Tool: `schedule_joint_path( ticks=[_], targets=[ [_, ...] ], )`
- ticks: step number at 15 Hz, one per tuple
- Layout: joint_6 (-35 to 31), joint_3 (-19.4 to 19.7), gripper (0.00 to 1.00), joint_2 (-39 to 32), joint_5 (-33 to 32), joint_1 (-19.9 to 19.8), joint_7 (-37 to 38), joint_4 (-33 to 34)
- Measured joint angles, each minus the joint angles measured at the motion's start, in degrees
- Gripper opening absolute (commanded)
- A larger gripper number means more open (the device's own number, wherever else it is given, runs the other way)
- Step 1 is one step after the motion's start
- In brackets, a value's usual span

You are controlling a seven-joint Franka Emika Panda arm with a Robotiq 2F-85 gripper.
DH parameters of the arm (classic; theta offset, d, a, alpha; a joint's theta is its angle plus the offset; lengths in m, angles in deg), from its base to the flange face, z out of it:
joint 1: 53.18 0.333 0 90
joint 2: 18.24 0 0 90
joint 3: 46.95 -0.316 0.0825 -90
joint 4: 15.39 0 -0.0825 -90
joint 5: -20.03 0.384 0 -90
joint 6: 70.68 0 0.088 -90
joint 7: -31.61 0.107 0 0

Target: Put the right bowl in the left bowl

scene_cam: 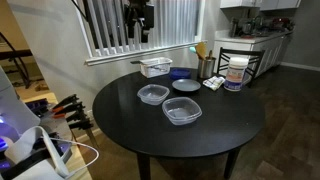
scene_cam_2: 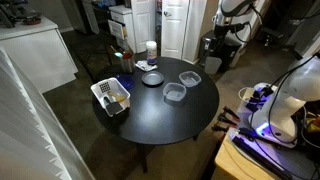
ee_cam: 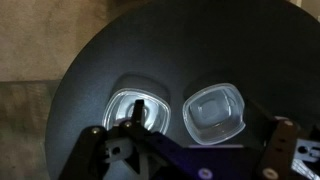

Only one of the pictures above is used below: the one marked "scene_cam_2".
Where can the wooden spoon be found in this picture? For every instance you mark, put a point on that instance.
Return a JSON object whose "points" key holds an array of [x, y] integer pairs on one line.
{"points": [[117, 96]]}

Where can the black clamp red tip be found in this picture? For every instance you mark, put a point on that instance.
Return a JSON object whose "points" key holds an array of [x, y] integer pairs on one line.
{"points": [[220, 128], [226, 120], [231, 113]]}

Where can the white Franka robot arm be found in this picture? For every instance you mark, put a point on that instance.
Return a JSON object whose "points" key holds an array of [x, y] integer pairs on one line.
{"points": [[286, 100]]}

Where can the white window blinds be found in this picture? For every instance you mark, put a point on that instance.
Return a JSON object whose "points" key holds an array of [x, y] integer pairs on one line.
{"points": [[23, 133]]}

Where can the long black bar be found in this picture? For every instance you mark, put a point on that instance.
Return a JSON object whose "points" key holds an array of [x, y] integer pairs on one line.
{"points": [[260, 158]]}

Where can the white drawer cabinet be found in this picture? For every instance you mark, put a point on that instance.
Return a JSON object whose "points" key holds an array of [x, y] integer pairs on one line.
{"points": [[120, 26]]}

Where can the round black table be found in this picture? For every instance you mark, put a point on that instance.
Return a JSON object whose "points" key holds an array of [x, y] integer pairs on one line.
{"points": [[156, 123]]}

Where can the white panel door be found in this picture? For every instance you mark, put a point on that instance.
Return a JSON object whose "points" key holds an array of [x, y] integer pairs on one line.
{"points": [[174, 30], [144, 23]]}

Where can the white wipes canister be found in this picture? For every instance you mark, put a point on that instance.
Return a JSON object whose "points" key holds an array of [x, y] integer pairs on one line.
{"points": [[151, 51]]}

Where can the black round plate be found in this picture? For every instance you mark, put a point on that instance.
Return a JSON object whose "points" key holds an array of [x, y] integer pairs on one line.
{"points": [[152, 78]]}

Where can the blue round plate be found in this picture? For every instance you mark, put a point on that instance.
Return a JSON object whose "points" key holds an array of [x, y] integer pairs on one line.
{"points": [[128, 81]]}

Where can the black chair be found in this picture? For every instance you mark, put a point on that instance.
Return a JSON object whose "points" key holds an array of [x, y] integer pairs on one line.
{"points": [[270, 35]]}

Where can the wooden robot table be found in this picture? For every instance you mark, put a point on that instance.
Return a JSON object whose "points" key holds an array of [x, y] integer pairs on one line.
{"points": [[230, 163]]}

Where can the black appliance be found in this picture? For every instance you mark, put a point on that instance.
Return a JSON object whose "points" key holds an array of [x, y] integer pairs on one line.
{"points": [[13, 10]]}

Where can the black spatula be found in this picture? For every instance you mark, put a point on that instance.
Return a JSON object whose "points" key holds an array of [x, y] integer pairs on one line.
{"points": [[113, 107]]}

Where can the white counter cabinet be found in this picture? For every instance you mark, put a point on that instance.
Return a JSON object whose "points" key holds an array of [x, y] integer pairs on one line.
{"points": [[36, 56]]}

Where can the black trash can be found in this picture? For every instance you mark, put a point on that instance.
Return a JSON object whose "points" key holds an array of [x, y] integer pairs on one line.
{"points": [[230, 53]]}

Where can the grey metal base plate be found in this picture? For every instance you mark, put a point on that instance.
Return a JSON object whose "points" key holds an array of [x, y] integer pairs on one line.
{"points": [[293, 160]]}

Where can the clear plastic bowl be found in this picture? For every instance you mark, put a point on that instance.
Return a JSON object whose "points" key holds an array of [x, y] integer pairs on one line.
{"points": [[174, 92], [190, 79]]}

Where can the white plastic basket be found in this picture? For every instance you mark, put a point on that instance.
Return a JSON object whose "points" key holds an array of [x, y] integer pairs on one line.
{"points": [[100, 91]]}

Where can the crumpled foil packet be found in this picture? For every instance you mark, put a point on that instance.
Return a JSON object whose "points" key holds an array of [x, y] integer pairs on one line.
{"points": [[146, 66]]}

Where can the metal utensil cup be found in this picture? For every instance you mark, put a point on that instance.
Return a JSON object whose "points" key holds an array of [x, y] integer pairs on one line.
{"points": [[127, 65]]}

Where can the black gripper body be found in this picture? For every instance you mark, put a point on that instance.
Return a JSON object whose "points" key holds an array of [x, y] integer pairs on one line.
{"points": [[224, 31]]}

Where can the small white waste bin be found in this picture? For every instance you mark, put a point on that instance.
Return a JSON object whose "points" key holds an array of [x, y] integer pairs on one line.
{"points": [[212, 65]]}

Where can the dark red bowl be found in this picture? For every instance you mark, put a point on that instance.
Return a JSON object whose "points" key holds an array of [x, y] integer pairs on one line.
{"points": [[32, 21]]}

